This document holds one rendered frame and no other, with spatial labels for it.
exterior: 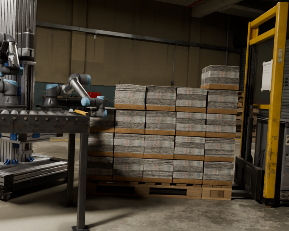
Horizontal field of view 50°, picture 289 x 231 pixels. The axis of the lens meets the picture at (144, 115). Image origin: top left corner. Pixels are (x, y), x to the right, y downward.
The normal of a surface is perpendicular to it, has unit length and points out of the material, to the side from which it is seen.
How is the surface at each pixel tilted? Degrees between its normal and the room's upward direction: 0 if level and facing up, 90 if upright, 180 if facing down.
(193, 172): 89
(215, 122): 90
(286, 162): 90
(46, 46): 90
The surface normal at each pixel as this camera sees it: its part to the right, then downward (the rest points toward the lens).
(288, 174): 0.03, 0.05
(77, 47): 0.38, 0.07
